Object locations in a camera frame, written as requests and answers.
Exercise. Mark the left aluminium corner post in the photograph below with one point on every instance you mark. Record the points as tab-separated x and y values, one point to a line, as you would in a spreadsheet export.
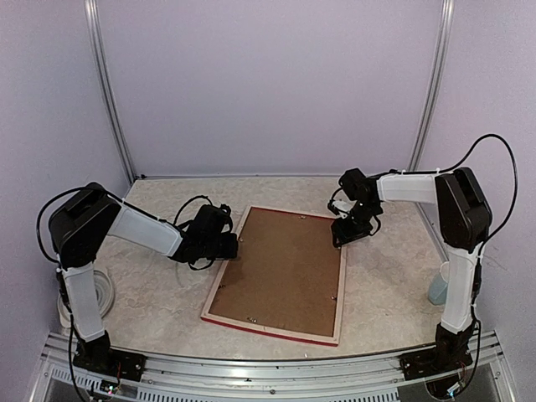
99	55

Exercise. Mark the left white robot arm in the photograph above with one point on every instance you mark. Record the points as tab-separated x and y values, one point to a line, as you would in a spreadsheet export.
79	227

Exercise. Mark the white plate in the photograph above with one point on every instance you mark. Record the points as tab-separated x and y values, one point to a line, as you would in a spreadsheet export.
105	294

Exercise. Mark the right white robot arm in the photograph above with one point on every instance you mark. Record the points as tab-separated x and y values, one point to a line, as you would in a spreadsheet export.
464	218

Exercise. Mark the right aluminium corner post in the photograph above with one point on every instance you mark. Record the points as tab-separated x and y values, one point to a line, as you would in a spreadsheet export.
440	55

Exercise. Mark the light blue paper cup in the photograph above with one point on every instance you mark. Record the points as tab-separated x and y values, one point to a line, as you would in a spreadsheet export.
438	287

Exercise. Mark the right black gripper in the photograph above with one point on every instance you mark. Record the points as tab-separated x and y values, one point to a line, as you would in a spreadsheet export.
344	234

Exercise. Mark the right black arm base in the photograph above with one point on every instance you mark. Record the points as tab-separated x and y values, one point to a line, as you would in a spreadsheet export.
449	352

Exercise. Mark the aluminium front rail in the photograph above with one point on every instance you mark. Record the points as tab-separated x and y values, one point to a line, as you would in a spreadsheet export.
373	377

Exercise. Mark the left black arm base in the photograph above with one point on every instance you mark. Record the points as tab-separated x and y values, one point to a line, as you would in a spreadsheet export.
98	356

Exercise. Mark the red wooden picture frame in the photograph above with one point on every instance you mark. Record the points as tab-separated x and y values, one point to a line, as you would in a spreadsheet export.
276	276

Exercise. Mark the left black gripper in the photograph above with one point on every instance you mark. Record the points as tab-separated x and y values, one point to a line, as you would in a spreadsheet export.
232	250

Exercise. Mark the aluminium corner post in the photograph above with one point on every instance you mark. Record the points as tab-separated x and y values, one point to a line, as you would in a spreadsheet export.
99	55
440	55

